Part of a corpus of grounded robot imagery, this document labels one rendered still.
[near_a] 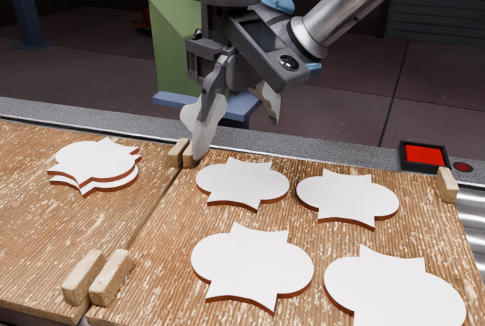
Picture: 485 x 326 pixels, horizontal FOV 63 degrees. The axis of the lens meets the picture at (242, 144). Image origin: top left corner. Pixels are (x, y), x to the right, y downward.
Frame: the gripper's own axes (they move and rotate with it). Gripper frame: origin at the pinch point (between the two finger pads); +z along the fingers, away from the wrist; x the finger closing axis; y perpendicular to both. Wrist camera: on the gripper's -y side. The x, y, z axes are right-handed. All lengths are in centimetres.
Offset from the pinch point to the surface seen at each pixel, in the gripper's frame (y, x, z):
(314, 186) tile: -7.5, -7.5, 6.9
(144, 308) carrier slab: -7.9, 21.3, 8.0
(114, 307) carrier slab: -5.6, 23.6, 8.0
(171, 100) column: 48, -19, 15
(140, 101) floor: 232, -108, 103
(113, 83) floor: 283, -111, 103
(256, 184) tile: -1.3, -1.7, 7.0
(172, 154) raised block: 11.9, 3.9, 5.5
